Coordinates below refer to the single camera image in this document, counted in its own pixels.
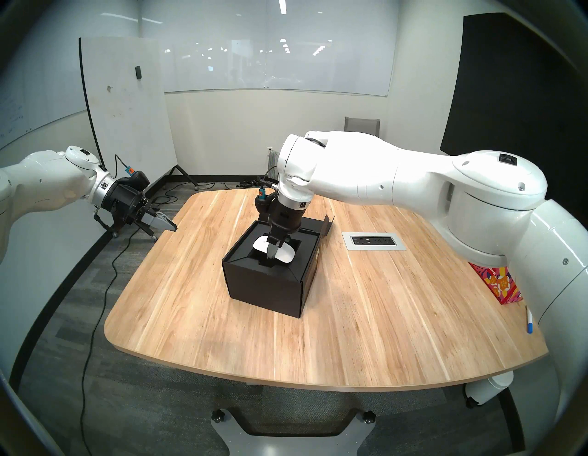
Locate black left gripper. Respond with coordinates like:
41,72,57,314
102,178,178,239

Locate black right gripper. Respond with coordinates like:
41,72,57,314
265,201,305,260

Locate white computer mouse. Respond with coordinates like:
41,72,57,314
252,235,296,265

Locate black cardboard box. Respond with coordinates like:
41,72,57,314
222,214,332,319

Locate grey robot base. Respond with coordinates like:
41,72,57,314
210,408,376,456

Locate colourful red tissue box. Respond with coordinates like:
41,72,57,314
469,262,523,305

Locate grey table power outlet plate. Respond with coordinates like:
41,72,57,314
342,232,406,251

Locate mobile whiteboard on stand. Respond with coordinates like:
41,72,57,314
79,38,200,239

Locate grey office chair with armrests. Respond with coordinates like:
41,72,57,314
345,117,381,137

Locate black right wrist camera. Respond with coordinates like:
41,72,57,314
254,190,279,222

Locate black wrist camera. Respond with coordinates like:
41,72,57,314
121,170,151,191
254,190,279,222

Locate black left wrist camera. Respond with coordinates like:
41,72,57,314
121,170,151,191

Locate black left wrist cable loop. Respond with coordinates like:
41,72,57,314
94,208,121,238

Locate wall whiteboard with writing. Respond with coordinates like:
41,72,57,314
0,60,87,150

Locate glass wall board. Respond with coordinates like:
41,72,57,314
158,37,396,97

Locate large black wall screen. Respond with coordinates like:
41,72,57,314
440,13,588,203

